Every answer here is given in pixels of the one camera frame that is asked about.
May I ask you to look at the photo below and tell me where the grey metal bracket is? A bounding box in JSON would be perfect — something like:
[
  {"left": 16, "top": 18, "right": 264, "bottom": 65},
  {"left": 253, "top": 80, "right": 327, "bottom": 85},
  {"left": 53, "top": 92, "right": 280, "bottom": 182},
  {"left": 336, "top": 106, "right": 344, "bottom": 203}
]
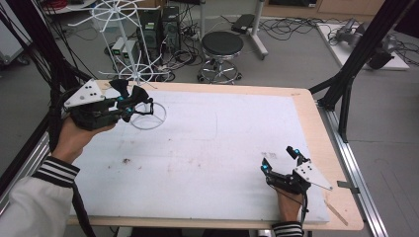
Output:
[{"left": 336, "top": 180, "right": 361, "bottom": 196}]

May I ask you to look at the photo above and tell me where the black computer tower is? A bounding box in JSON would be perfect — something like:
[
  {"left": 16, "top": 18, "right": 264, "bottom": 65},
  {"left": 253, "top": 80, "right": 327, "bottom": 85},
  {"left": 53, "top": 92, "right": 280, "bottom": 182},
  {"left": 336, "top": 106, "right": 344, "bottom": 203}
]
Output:
[
  {"left": 136, "top": 8, "right": 163, "bottom": 65},
  {"left": 161, "top": 5, "right": 182, "bottom": 53}
]

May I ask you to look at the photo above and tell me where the black round stool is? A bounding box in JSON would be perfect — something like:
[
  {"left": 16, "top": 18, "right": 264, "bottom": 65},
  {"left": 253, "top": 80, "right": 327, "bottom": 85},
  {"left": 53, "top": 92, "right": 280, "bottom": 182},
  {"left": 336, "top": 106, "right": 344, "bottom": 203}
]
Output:
[{"left": 197, "top": 31, "right": 245, "bottom": 85}]

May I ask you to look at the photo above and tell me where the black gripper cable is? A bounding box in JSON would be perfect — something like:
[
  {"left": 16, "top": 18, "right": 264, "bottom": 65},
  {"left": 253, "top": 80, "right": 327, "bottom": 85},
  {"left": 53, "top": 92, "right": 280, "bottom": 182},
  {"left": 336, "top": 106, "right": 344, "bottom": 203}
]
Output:
[
  {"left": 298, "top": 192, "right": 309, "bottom": 228},
  {"left": 48, "top": 95, "right": 97, "bottom": 237}
]

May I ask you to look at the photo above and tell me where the small white box device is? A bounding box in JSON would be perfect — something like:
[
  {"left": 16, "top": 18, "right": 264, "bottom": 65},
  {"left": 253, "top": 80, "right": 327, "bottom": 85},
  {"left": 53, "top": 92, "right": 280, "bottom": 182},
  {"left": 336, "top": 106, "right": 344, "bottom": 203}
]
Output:
[
  {"left": 110, "top": 37, "right": 126, "bottom": 58},
  {"left": 122, "top": 39, "right": 137, "bottom": 63}
]

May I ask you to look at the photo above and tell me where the person's left hand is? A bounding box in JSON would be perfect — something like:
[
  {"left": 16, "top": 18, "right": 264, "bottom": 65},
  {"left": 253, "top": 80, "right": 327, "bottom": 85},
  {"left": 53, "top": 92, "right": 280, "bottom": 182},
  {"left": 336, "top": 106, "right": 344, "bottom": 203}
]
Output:
[{"left": 50, "top": 117, "right": 117, "bottom": 165}]

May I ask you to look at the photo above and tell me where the thin wooden stick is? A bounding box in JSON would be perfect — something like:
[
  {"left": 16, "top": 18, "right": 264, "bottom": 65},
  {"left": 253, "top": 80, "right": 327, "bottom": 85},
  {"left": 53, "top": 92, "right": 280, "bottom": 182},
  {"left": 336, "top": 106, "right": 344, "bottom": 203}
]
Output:
[{"left": 324, "top": 198, "right": 350, "bottom": 227}]

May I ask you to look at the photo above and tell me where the white floor platform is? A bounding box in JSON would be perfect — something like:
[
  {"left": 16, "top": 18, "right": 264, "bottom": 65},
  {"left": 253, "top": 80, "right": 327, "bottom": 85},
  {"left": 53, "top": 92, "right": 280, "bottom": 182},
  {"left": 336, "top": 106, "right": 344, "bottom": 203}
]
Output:
[{"left": 315, "top": 22, "right": 411, "bottom": 72}]

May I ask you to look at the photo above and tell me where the white wire display rack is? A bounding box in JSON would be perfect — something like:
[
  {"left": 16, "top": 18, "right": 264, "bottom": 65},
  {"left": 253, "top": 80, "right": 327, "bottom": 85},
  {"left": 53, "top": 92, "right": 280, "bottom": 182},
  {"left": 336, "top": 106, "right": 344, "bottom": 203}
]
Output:
[{"left": 67, "top": 0, "right": 173, "bottom": 131}]

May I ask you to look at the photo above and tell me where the white metal table leg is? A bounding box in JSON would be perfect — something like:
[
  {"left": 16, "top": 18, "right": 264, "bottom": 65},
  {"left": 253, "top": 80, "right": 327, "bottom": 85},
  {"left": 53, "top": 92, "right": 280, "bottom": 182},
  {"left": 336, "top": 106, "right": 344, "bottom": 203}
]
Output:
[{"left": 246, "top": 0, "right": 270, "bottom": 61}]

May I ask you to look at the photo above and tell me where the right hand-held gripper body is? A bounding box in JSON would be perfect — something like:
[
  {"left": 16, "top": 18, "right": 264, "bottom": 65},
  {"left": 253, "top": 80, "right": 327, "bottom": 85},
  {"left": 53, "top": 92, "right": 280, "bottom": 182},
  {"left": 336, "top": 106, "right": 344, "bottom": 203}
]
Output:
[{"left": 265, "top": 161, "right": 334, "bottom": 196}]

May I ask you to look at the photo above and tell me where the person's right hand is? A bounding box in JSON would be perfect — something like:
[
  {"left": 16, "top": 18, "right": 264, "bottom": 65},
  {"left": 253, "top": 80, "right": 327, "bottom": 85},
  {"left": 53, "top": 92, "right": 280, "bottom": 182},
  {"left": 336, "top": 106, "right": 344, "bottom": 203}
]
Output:
[{"left": 276, "top": 190, "right": 305, "bottom": 223}]

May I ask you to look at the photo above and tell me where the tangle of black floor cables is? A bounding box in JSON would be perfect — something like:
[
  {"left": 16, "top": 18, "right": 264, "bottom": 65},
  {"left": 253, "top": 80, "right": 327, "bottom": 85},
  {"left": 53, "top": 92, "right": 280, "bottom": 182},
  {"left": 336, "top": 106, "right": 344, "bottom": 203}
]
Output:
[{"left": 258, "top": 16, "right": 334, "bottom": 42}]

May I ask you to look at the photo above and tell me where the black flat power box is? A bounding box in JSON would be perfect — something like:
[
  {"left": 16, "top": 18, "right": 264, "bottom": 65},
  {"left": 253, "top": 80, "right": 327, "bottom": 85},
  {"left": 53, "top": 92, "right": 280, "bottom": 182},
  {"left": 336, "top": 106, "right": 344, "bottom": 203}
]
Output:
[{"left": 230, "top": 13, "right": 256, "bottom": 35}]

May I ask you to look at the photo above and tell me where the white foam mat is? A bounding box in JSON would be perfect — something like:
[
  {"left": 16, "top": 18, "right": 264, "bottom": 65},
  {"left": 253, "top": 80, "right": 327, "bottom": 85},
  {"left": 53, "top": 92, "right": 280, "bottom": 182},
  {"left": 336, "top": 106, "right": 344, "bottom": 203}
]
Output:
[{"left": 68, "top": 88, "right": 331, "bottom": 225}]

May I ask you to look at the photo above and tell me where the black frame with cable bundle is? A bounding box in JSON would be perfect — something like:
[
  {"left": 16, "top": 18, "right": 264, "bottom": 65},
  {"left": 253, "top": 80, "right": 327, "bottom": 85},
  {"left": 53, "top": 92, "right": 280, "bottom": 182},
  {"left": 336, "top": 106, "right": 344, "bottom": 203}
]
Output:
[{"left": 0, "top": 0, "right": 97, "bottom": 132}]

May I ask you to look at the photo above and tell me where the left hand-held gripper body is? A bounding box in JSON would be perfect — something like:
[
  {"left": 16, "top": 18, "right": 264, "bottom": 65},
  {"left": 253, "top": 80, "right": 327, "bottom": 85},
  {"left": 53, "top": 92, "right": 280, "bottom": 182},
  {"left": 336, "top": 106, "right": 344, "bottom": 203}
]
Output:
[{"left": 62, "top": 78, "right": 120, "bottom": 131}]

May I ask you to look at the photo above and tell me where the grey robot device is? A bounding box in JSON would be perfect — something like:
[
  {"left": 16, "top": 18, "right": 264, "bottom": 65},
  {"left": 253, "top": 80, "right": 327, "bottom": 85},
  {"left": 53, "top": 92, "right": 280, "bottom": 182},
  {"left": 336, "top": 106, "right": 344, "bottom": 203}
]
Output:
[{"left": 335, "top": 18, "right": 367, "bottom": 47}]

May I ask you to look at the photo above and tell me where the aluminium rail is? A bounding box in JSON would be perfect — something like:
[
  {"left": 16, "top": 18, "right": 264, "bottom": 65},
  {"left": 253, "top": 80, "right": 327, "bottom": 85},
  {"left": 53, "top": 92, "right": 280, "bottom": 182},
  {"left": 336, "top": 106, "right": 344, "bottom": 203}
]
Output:
[
  {"left": 0, "top": 129, "right": 55, "bottom": 215},
  {"left": 315, "top": 98, "right": 389, "bottom": 237}
]

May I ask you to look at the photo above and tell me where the black and grey device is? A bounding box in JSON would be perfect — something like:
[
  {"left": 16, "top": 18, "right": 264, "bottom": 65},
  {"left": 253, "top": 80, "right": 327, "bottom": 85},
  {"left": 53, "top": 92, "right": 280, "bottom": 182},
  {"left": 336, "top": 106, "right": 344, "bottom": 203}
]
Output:
[{"left": 367, "top": 33, "right": 399, "bottom": 70}]

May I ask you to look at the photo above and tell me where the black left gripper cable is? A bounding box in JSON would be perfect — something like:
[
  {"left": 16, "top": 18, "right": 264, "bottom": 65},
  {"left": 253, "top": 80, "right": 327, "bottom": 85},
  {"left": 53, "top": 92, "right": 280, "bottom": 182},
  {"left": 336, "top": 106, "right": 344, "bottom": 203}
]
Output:
[{"left": 48, "top": 95, "right": 97, "bottom": 237}]

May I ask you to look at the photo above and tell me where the black metal frame strut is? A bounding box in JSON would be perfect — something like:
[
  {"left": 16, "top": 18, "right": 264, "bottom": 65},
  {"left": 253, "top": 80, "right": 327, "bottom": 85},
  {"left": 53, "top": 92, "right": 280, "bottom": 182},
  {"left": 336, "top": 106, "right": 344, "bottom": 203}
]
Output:
[{"left": 308, "top": 0, "right": 416, "bottom": 144}]

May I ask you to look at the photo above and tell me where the black bow tie with strap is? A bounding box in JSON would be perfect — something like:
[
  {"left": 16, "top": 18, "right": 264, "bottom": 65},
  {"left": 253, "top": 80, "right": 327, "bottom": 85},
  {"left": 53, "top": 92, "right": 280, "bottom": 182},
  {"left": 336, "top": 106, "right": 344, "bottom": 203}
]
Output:
[{"left": 129, "top": 85, "right": 155, "bottom": 117}]

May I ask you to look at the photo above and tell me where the dark navy bow tie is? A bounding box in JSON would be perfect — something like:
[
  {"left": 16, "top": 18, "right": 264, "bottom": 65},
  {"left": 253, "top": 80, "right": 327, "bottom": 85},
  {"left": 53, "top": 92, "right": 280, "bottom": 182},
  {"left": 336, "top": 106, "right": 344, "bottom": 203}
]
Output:
[{"left": 109, "top": 78, "right": 130, "bottom": 98}]

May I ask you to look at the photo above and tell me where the tangle of computer cables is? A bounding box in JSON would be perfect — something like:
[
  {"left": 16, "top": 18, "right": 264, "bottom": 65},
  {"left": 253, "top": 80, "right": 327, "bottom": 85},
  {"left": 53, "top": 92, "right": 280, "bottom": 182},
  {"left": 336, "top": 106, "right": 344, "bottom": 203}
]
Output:
[{"left": 154, "top": 3, "right": 206, "bottom": 83}]

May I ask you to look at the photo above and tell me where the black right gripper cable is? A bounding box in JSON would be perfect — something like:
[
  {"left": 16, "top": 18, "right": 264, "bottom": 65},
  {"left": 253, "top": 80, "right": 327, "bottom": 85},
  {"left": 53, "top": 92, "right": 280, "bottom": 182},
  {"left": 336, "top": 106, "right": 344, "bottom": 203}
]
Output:
[{"left": 298, "top": 192, "right": 309, "bottom": 228}]

